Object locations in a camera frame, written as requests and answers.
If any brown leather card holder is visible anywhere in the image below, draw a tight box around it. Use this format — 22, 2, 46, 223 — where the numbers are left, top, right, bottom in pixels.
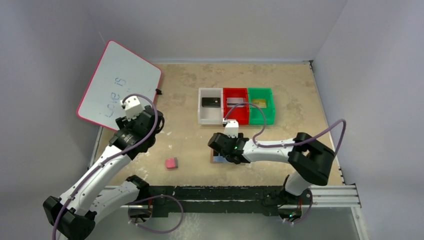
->
210, 149, 232, 164

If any red plastic bin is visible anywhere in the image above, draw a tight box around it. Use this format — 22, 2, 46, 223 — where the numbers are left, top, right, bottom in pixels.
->
223, 87, 250, 125

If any pink eraser block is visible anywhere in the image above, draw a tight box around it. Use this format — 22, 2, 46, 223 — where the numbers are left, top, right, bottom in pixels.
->
165, 157, 179, 170

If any white plastic bin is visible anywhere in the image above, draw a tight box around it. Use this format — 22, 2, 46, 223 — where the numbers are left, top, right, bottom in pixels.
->
197, 87, 224, 125

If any black VIP card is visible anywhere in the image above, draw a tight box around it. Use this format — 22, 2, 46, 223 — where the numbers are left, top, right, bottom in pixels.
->
201, 97, 221, 108

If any green plastic bin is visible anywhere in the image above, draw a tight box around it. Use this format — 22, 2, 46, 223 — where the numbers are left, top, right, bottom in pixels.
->
247, 87, 276, 125

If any pink framed whiteboard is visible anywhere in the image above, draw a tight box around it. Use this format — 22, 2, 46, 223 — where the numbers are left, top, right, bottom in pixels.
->
76, 40, 162, 130

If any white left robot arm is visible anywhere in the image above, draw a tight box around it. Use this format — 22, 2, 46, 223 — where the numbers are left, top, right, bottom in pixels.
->
42, 106, 165, 240

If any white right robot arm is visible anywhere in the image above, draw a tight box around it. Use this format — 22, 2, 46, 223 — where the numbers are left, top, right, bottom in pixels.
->
207, 132, 336, 204

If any silver striped card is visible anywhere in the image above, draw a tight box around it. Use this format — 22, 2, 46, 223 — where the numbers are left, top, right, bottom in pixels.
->
226, 97, 245, 108

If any gold card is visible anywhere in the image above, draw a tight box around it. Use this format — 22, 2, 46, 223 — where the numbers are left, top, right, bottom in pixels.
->
251, 98, 267, 109

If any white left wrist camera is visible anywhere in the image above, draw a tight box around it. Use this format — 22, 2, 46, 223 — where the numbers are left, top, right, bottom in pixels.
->
120, 96, 145, 122

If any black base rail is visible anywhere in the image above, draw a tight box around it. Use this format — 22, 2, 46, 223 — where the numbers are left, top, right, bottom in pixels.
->
139, 185, 312, 218

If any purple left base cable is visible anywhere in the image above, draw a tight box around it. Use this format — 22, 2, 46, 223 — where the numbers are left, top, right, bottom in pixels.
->
127, 193, 185, 234

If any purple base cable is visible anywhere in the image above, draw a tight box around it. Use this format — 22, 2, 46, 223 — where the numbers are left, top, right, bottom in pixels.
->
281, 192, 314, 227
127, 193, 185, 234

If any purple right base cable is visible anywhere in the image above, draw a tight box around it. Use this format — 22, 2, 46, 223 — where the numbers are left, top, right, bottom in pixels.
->
281, 192, 314, 227

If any aluminium frame rail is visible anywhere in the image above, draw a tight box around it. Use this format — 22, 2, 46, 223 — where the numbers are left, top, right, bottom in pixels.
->
89, 182, 360, 208

